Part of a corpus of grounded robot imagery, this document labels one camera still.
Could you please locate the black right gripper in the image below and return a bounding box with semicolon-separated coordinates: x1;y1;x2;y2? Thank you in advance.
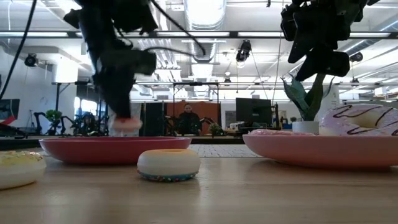
280;0;369;82

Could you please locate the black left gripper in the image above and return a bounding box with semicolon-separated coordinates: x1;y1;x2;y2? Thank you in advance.
86;29;136;119

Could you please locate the small pink frosted donut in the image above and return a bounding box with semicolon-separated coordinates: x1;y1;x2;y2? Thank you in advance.
111;116;143;131

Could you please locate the pink frosted white striped donut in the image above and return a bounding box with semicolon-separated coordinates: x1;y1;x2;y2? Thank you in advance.
248;129;317;137

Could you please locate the small blue sprinkled donut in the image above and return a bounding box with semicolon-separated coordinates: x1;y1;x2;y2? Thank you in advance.
136;148;201;183

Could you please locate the green potted plant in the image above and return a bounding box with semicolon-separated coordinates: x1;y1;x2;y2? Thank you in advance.
281;73;335;122

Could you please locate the dark pink plate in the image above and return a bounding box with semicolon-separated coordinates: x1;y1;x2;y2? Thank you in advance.
39;136;193;165

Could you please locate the small background plant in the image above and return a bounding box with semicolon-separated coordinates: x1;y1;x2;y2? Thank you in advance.
208;123;222;138
45;109;63;124

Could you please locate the white plant pot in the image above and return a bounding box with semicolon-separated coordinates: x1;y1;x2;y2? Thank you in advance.
291;120;320;135

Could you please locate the black computer monitor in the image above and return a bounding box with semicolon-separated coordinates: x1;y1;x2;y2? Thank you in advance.
235;97;274;125

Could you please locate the person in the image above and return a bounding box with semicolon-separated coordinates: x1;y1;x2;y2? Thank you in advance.
176;102;202;136

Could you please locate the lilac chocolate striped donut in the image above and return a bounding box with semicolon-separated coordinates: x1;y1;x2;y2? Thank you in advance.
318;104;398;137

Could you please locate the light pink plate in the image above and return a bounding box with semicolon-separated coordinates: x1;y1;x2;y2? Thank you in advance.
242;133;398;169

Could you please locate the grey woven placemat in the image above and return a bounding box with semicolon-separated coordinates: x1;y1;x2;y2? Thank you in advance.
188;143;264;159

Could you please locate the yellow sprinkled donut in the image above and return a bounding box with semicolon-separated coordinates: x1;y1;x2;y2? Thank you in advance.
0;150;47;190

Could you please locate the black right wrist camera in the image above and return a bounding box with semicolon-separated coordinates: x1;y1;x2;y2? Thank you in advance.
323;50;351;78

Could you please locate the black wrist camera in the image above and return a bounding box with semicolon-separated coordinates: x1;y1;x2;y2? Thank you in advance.
132;50;157;76
323;50;351;78

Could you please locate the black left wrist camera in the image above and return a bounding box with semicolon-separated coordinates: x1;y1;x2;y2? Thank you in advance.
132;50;157;76

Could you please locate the black overhead camera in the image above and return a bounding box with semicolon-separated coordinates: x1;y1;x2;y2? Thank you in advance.
235;39;252;63

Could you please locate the thin black cable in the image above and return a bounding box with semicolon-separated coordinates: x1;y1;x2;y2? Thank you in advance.
146;0;206;58

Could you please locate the thick black cable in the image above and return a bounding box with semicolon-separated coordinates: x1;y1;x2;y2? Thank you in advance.
0;0;38;100

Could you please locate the silver ventilation duct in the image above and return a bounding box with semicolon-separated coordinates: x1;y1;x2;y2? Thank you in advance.
183;0;228;63

